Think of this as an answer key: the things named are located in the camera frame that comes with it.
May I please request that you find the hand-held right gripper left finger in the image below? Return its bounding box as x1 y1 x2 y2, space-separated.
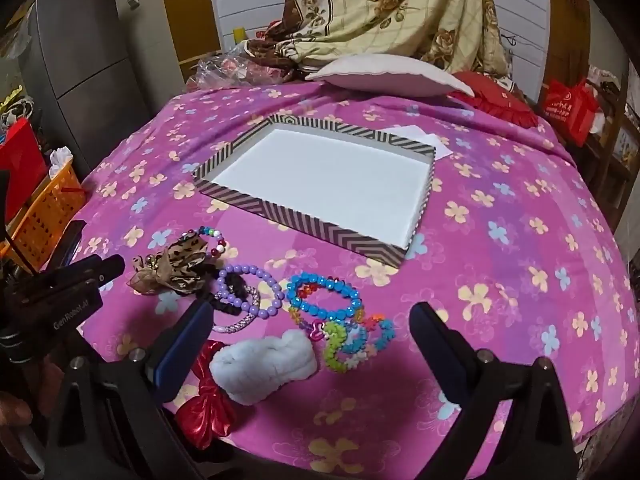
45 296 216 480

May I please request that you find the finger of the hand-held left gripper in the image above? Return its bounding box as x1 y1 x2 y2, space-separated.
75 254 126 291

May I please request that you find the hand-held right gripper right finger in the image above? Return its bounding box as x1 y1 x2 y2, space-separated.
410 302 576 480

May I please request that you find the colourful flower bead bracelet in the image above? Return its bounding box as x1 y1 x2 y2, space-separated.
322 312 396 373

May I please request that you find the red shiny bow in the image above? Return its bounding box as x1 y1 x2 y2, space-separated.
175 340 238 451

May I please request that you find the leopard print bow hair tie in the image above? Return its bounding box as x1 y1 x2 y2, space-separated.
127 234 211 295

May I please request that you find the white fluffy scrunchie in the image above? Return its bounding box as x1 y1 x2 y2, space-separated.
209 331 318 406

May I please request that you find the black scrunchie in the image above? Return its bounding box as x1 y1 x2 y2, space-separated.
210 267 261 316

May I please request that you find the blue bead bracelet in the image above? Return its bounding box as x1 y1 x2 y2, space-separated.
286 272 365 322

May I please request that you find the striped cardboard box tray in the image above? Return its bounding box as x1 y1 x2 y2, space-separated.
192 114 437 267

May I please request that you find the person's left hand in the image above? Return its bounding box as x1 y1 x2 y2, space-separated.
0 392 35 428

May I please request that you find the orange plastic basket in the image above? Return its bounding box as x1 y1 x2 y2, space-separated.
10 162 87 261

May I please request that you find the pink floral blanket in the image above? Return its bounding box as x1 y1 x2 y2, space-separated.
50 80 640 480

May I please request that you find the red paper bag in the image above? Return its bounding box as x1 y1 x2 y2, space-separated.
0 117 43 191

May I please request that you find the grey refrigerator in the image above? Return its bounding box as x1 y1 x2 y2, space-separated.
17 0 151 161

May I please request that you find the white paper sheet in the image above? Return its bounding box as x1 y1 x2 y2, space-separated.
395 124 453 161

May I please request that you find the clear plastic bag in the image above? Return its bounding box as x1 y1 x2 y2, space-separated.
195 45 291 92

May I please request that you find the red ruffled cushion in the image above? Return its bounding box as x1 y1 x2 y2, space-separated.
452 71 540 128

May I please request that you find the wooden door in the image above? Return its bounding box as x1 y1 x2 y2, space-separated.
162 0 223 68

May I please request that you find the red shopping bag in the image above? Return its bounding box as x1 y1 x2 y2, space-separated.
542 77 600 147

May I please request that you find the white pillow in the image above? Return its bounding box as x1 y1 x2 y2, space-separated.
305 56 476 98

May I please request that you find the wooden shelf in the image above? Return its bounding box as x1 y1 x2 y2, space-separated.
585 60 640 201

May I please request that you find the beige floral quilt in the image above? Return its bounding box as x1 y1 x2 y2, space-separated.
245 0 516 78

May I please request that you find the silver rhinestone bracelet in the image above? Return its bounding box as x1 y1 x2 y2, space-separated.
212 290 262 333

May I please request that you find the purple bead bracelet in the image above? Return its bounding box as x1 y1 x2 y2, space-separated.
216 265 287 322

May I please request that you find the multicoloured pearl bead bracelet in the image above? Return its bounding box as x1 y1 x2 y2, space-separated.
185 226 228 261

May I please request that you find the rainbow crystal bracelet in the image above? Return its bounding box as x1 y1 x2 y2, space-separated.
287 282 366 343

